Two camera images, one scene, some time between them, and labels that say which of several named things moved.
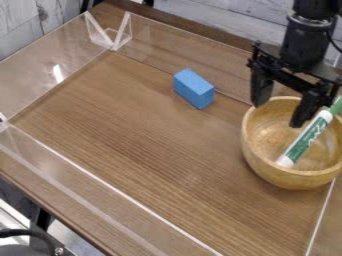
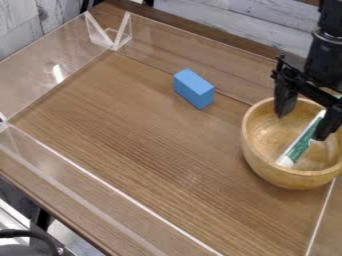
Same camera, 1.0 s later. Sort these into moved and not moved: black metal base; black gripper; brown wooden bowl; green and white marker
Moved: black gripper
Not moved: black metal base; green and white marker; brown wooden bowl
